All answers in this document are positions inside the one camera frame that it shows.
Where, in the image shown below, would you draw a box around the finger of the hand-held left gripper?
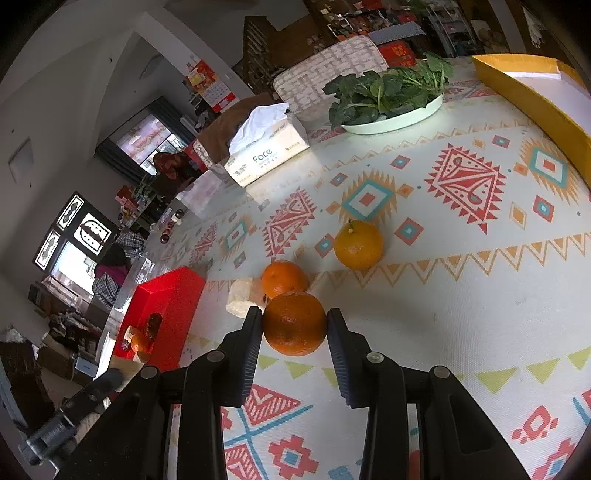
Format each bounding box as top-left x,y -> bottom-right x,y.
58,369 -> 124,418

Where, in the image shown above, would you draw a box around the white plate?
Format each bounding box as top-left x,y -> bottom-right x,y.
341,92 -> 445,136

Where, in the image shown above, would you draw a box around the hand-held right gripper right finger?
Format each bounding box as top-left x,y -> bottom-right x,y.
325,309 -> 532,480

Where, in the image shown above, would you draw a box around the brown chair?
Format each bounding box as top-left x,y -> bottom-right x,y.
198,95 -> 278,167

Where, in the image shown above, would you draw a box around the green leafy vegetables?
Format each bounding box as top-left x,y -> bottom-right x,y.
322,52 -> 454,130

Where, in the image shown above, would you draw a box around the black-framed decorated window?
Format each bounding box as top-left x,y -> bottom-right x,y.
34,193 -> 114,268

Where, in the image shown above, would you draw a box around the red gift box gold print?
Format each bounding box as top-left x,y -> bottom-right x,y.
379,41 -> 419,68

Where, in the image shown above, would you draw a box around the curtained window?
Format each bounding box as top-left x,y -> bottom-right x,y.
95,97 -> 197,185

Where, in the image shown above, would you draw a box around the yellow box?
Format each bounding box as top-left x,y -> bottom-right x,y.
472,54 -> 591,190

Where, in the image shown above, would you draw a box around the blue checked cloth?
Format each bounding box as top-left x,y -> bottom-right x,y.
369,22 -> 426,44

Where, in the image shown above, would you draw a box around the white tissue box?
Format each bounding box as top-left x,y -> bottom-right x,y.
224,102 -> 311,188

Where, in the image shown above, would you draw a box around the chair with patterned cushion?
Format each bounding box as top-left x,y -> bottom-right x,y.
272,36 -> 387,121

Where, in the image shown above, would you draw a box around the orange with green stem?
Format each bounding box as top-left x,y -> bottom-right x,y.
334,219 -> 384,271

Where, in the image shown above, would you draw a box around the white storage rack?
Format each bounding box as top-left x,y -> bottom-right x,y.
425,4 -> 481,58

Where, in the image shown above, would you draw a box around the white hanging cloth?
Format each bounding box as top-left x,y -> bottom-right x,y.
526,7 -> 552,47

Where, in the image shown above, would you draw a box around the purple and plaid clothing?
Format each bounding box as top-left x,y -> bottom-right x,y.
91,244 -> 130,308

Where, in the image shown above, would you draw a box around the red wall calendar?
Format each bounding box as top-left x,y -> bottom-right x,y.
185,60 -> 236,112

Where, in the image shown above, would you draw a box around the white wall panel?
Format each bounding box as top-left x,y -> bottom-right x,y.
8,138 -> 35,174

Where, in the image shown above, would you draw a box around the patterned tablecloth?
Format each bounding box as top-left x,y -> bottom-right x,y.
97,55 -> 591,480

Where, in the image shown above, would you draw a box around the wooden shelf cabinet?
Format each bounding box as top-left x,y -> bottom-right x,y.
242,0 -> 416,93

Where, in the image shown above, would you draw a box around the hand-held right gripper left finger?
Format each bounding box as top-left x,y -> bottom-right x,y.
55,307 -> 264,480

